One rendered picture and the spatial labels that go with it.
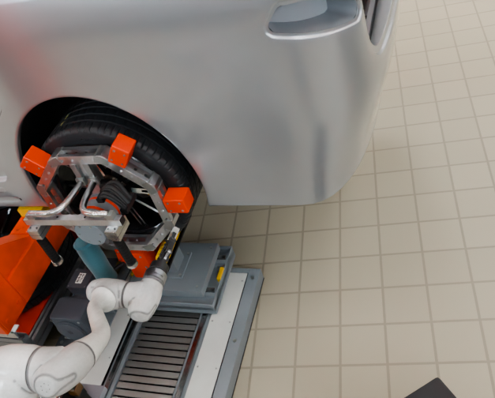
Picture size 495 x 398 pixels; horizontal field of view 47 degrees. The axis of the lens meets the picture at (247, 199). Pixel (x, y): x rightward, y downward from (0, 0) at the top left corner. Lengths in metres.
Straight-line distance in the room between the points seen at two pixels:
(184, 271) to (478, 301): 1.35
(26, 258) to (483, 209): 2.20
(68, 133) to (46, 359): 0.89
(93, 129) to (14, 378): 0.92
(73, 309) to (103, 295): 0.51
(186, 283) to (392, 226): 1.10
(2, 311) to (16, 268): 0.19
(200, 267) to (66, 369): 1.22
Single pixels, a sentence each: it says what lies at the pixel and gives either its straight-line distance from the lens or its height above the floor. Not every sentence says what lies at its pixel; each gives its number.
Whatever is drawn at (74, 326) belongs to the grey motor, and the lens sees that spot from 2.72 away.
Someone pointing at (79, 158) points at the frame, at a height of 1.11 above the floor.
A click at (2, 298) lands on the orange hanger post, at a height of 0.66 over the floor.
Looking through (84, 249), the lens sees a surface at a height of 0.73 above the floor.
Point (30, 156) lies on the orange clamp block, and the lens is 2.37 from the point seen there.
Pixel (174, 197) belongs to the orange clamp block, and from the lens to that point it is 2.20.
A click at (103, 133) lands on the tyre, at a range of 2.21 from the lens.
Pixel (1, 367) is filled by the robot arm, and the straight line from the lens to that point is 1.86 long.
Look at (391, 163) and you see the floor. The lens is 3.42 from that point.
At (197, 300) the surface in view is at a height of 0.15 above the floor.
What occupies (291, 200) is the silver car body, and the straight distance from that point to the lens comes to 2.18.
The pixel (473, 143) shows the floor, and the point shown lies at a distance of 3.51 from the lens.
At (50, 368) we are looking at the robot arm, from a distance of 1.75.
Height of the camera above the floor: 2.27
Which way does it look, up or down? 42 degrees down
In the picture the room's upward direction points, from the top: 20 degrees counter-clockwise
